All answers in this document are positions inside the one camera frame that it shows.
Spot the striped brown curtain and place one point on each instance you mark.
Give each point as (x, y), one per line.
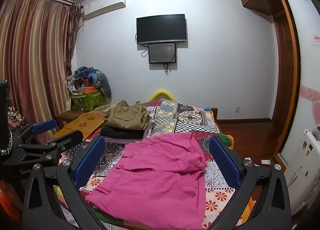
(32, 57)

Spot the green cloth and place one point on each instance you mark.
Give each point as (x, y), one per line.
(226, 141)

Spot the wooden lap table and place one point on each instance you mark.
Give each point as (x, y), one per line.
(82, 123)

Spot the wooden door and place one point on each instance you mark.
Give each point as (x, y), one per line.
(282, 70)

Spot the white plastic appliance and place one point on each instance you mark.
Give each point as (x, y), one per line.
(303, 165)

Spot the small black wall monitor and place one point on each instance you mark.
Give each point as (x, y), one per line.
(162, 53)

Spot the white air conditioner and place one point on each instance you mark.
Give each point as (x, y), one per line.
(105, 5)

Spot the white red sticker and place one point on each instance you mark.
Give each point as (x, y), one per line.
(316, 40)

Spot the blue patterned clothes pile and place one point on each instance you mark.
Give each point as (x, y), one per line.
(92, 76)

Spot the floral cloth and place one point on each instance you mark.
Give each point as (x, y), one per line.
(15, 117)

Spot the green storage bag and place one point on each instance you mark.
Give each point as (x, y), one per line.
(87, 101)

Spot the orange box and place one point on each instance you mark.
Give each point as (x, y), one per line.
(87, 90)

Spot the khaki pants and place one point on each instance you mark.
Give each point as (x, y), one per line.
(125, 117)

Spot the black wall television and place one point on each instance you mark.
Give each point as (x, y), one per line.
(162, 28)

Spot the white paper slip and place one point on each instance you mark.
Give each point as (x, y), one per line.
(265, 162)
(248, 158)

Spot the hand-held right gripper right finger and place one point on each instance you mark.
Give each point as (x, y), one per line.
(225, 162)

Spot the wooden bed frame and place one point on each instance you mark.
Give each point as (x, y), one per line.
(215, 117)

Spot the wooden stool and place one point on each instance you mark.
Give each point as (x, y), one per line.
(67, 116)

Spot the pink pants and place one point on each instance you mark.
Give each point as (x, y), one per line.
(155, 182)

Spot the patchwork bed sheet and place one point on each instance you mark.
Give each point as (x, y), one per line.
(192, 117)

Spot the black pants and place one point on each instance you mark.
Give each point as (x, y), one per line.
(122, 132)

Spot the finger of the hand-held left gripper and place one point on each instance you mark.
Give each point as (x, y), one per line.
(45, 125)
(67, 138)

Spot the yellow foam tube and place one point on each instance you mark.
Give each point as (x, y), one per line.
(162, 93)

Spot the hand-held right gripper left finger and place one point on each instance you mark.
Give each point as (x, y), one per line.
(87, 161)

